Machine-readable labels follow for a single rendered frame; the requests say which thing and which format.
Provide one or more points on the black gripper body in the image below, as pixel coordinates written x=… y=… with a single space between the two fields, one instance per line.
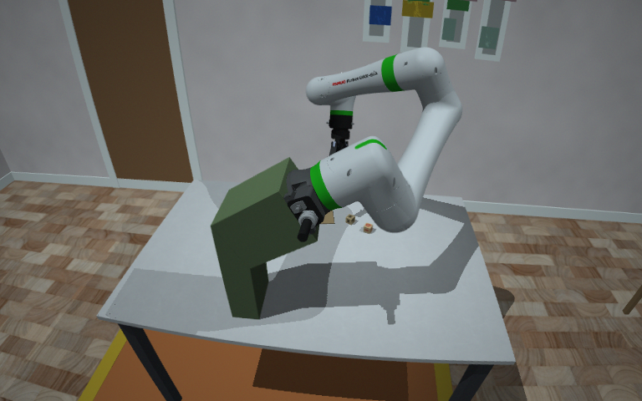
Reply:
x=340 y=136

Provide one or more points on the tan flat mat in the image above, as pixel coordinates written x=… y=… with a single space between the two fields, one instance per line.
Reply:
x=328 y=218

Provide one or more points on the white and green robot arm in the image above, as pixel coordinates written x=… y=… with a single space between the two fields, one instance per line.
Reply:
x=366 y=171

